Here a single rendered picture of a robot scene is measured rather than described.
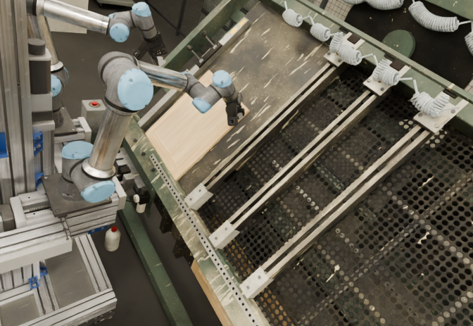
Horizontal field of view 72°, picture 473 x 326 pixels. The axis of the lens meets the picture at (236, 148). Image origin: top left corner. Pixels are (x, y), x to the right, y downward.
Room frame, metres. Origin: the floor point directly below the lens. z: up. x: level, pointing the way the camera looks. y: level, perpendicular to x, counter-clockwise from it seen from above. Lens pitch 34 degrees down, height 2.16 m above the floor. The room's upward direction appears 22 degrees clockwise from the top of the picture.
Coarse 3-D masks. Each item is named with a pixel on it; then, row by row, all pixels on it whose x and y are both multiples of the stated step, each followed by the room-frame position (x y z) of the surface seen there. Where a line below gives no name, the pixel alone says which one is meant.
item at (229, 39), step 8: (248, 24) 2.08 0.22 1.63; (240, 32) 2.05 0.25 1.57; (224, 40) 2.00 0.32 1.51; (232, 40) 2.02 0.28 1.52; (224, 48) 1.99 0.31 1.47; (216, 56) 1.96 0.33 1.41; (208, 64) 1.93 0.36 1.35; (192, 72) 1.88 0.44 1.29; (200, 72) 1.89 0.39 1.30; (168, 96) 1.78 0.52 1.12; (176, 96) 1.80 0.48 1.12; (160, 104) 1.74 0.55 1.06; (168, 104) 1.77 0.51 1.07; (152, 112) 1.71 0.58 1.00; (160, 112) 1.74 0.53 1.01; (144, 120) 1.68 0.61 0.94; (152, 120) 1.70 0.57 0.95; (144, 128) 1.67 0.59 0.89
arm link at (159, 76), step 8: (104, 56) 0.93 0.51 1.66; (112, 56) 0.93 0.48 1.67; (128, 56) 1.01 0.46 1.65; (136, 64) 1.02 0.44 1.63; (144, 64) 1.08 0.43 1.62; (144, 72) 1.05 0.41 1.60; (152, 72) 1.09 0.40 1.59; (160, 72) 1.12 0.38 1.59; (168, 72) 1.16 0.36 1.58; (176, 72) 1.21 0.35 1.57; (184, 72) 1.31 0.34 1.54; (152, 80) 1.08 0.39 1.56; (160, 80) 1.12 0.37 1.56; (168, 80) 1.15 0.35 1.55; (176, 80) 1.18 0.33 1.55; (184, 80) 1.22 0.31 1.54; (192, 80) 1.26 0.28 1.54; (168, 88) 1.18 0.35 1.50; (176, 88) 1.19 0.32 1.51; (184, 88) 1.22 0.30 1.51
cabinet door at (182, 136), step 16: (208, 80) 1.82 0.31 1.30; (176, 112) 1.70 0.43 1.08; (192, 112) 1.67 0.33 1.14; (208, 112) 1.64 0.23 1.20; (224, 112) 1.62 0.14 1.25; (160, 128) 1.63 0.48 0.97; (176, 128) 1.60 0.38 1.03; (192, 128) 1.58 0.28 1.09; (208, 128) 1.56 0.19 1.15; (224, 128) 1.53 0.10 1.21; (160, 144) 1.54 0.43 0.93; (176, 144) 1.52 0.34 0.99; (192, 144) 1.49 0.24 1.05; (208, 144) 1.47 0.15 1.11; (176, 160) 1.44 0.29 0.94; (192, 160) 1.41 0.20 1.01; (176, 176) 1.35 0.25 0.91
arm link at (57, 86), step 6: (54, 78) 1.27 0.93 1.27; (54, 84) 1.23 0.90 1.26; (60, 84) 1.25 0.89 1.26; (54, 90) 1.21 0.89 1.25; (60, 90) 1.24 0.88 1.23; (54, 96) 1.21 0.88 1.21; (60, 96) 1.25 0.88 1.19; (54, 102) 1.21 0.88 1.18; (60, 102) 1.25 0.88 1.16; (54, 108) 1.21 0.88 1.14
